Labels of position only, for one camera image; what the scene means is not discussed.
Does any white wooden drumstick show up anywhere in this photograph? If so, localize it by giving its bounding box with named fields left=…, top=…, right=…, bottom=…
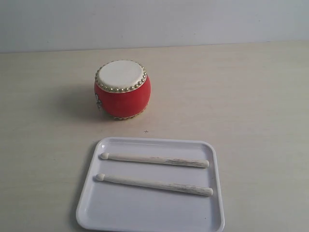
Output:
left=95, top=174, right=213, bottom=197
left=99, top=152, right=210, bottom=168

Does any white plastic tray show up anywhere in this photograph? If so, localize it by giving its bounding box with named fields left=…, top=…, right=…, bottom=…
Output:
left=76, top=137, right=225, bottom=232

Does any small red drum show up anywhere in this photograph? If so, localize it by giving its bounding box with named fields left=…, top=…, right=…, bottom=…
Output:
left=94, top=60, right=151, bottom=120

